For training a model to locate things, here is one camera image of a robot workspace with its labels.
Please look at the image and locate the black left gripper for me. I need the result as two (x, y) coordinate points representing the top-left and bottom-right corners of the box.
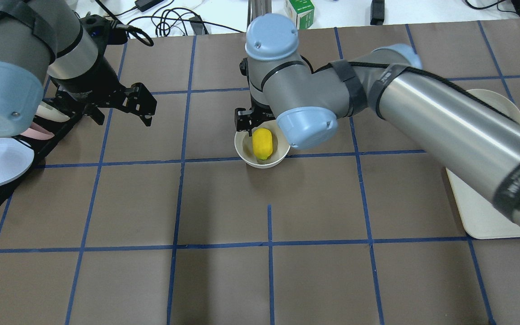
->
(55, 82), (157, 127)

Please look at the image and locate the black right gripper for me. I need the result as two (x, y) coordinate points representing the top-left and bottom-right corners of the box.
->
(235, 107), (276, 136)

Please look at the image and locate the yellow lemon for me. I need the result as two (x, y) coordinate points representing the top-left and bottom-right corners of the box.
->
(252, 128), (273, 161)

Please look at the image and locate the white ceramic bowl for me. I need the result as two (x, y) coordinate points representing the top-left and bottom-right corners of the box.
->
(234, 120), (291, 169)

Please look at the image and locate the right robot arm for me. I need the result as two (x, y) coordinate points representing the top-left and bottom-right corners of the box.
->
(235, 13), (520, 226)

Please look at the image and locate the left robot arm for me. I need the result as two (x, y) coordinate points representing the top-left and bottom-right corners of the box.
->
(0, 0), (157, 137)

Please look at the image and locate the cream plate in rack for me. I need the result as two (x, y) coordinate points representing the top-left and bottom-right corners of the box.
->
(35, 101), (70, 123)

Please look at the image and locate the pink plate in rack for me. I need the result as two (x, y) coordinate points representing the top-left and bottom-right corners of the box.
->
(19, 124), (55, 140)

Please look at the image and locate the green white box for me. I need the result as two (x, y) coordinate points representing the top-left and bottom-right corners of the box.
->
(284, 0), (315, 29)

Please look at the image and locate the black power adapter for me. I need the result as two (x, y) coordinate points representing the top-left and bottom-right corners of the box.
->
(370, 0), (385, 25)

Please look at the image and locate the black dish rack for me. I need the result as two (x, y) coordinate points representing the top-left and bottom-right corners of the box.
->
(0, 91), (85, 206)

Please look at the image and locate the white round plate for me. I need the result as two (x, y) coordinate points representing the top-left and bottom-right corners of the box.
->
(468, 89), (520, 125)

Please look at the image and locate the white rectangular tray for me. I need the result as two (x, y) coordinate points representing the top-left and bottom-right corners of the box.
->
(445, 168), (520, 239)

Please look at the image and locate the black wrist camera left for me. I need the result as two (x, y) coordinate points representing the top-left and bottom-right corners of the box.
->
(79, 14), (128, 51)

